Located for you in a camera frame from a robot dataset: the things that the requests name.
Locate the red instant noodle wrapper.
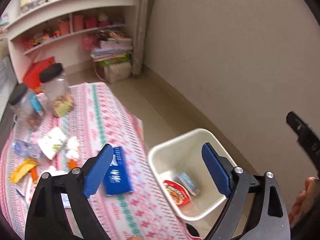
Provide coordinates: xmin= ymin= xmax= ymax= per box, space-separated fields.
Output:
xmin=163 ymin=180 xmax=191 ymax=207

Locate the person's right hand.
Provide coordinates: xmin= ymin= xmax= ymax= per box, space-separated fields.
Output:
xmin=288 ymin=177 xmax=319 ymax=228

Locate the nut jar with black lid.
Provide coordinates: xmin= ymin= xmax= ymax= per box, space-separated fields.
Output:
xmin=39 ymin=63 xmax=74 ymax=118

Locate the stack of books and papers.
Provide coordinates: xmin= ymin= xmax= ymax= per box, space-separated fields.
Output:
xmin=91 ymin=30 xmax=133 ymax=60

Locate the white square trash bin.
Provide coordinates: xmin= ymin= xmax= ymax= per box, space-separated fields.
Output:
xmin=148 ymin=128 xmax=236 ymax=222

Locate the small light blue packet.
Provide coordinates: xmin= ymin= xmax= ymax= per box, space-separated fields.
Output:
xmin=175 ymin=172 xmax=200 ymax=196

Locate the crumpled white tissue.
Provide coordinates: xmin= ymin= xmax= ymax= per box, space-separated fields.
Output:
xmin=66 ymin=136 xmax=80 ymax=160

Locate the white curved shelf unit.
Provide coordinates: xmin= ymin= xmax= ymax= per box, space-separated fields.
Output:
xmin=5 ymin=0 xmax=140 ymax=82

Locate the blue-labelled jar with black lid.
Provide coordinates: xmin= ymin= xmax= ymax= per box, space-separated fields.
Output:
xmin=9 ymin=83 xmax=46 ymax=132

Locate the patterned pink tablecloth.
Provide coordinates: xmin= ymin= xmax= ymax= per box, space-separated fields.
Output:
xmin=0 ymin=81 xmax=201 ymax=240

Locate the yellow snack bag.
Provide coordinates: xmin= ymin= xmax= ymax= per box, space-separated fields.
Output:
xmin=10 ymin=159 xmax=38 ymax=184

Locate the blue tissue box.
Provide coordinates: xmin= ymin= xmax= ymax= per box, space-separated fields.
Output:
xmin=103 ymin=146 xmax=133 ymax=196

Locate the paper cup with green print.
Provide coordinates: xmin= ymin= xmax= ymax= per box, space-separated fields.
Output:
xmin=37 ymin=127 xmax=67 ymax=160

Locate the white fabric bag on floor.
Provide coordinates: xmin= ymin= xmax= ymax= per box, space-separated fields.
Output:
xmin=93 ymin=62 xmax=132 ymax=84

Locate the pink woven basket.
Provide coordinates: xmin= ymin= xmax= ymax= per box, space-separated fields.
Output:
xmin=82 ymin=35 xmax=98 ymax=50

